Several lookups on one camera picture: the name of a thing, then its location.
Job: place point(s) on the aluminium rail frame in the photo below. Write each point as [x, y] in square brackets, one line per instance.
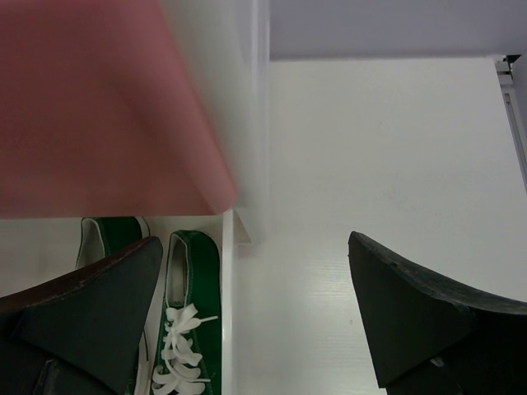
[511, 73]

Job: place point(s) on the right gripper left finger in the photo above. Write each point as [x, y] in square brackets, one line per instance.
[79, 333]

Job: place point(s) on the white shoe cabinet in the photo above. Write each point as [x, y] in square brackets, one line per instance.
[225, 46]

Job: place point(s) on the green sneaker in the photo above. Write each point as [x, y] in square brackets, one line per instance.
[101, 237]
[188, 357]

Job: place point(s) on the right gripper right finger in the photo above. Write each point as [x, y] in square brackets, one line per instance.
[429, 334]

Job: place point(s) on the pink front drawer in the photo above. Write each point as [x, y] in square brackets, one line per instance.
[99, 116]

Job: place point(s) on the light pink drawer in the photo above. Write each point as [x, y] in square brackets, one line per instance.
[37, 250]

